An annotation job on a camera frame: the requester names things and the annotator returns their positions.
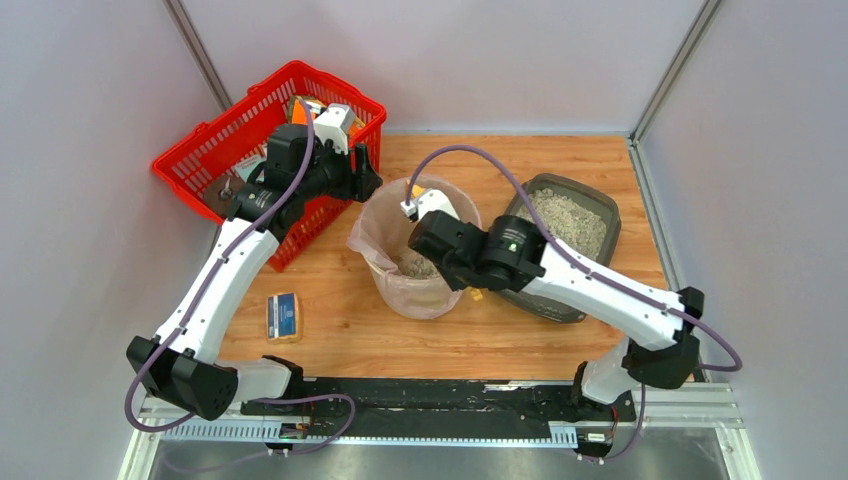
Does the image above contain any yellow litter scoop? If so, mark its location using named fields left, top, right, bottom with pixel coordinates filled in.
left=467, top=287, right=483, bottom=302

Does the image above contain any white bin with bag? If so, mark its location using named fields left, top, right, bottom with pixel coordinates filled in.
left=346, top=179, right=462, bottom=320

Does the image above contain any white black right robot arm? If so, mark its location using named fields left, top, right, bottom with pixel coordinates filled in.
left=408, top=211, right=699, bottom=404

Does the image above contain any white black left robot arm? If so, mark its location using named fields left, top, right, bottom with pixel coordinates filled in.
left=126, top=123, right=382, bottom=420

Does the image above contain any grey litter box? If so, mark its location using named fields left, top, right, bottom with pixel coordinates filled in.
left=493, top=173, right=623, bottom=325

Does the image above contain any orange sponge stack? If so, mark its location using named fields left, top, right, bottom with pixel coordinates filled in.
left=287, top=96, right=365, bottom=136

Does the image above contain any red shopping basket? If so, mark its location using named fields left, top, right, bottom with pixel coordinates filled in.
left=150, top=60, right=388, bottom=274

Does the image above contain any brown round disc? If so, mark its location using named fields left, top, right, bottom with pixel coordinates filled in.
left=202, top=174, right=246, bottom=217

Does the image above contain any blue yellow sponge pack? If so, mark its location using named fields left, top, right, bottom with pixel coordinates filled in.
left=266, top=292, right=303, bottom=343

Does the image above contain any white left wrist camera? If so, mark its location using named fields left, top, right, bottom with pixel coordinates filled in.
left=313, top=103, right=355, bottom=155

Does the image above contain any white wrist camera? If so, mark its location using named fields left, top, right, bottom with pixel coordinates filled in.
left=313, top=103, right=355, bottom=155
left=400, top=185, right=460, bottom=222

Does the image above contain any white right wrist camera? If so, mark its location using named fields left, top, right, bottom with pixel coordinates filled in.
left=400, top=185, right=460, bottom=222

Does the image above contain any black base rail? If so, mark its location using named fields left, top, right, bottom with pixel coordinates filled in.
left=240, top=377, right=637, bottom=440

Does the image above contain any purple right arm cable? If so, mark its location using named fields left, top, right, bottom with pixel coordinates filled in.
left=404, top=144, right=744, bottom=463

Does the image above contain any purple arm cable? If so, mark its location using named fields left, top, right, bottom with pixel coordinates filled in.
left=404, top=144, right=744, bottom=463
left=124, top=99, right=359, bottom=458

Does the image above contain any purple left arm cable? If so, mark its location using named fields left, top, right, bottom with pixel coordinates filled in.
left=124, top=99, right=359, bottom=458

